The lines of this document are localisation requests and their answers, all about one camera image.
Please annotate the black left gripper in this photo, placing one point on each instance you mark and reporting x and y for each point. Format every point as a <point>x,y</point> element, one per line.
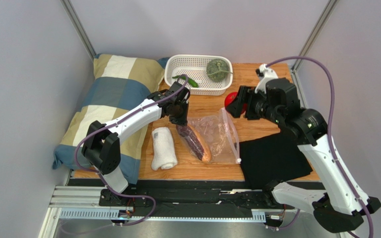
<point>183,120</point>

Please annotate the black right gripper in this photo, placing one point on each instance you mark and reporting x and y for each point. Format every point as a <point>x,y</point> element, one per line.
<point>243,102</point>

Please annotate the red fake tomato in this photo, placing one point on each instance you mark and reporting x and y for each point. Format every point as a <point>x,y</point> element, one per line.
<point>233,105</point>

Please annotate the clear zip top bag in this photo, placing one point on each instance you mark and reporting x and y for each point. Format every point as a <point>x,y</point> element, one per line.
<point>221,136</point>

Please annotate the green fake chili pepper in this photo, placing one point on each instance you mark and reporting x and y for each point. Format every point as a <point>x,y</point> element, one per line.
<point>187,79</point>

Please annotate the green fake leafy vegetable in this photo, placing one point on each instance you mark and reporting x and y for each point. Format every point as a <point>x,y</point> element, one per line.
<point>218,70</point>

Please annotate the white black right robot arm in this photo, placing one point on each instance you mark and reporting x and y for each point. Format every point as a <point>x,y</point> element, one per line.
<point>343,206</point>

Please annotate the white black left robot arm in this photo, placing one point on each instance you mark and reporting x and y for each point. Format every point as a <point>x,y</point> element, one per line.
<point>102,144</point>

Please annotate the rolled white towel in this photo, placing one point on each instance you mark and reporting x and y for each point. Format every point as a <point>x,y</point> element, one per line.
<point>164,157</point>

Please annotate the white perforated plastic basket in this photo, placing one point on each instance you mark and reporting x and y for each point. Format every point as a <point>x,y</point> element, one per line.
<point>194,66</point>

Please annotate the black cloth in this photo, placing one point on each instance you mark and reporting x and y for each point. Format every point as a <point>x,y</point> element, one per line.
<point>274,157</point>

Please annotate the plaid blue beige pillow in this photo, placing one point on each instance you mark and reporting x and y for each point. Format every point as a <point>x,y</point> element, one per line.
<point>121,84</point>

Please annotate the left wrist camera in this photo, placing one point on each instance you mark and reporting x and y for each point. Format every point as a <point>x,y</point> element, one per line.
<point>177,93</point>

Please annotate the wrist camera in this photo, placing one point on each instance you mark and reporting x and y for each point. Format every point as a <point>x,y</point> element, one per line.
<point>278,91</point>
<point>177,93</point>

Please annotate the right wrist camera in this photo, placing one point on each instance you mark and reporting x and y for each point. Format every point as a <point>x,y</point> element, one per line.
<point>278,91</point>

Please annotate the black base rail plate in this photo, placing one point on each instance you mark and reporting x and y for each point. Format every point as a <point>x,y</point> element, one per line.
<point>187,198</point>

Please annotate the aluminium frame rail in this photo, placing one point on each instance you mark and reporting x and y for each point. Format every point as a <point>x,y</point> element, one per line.
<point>73,212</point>

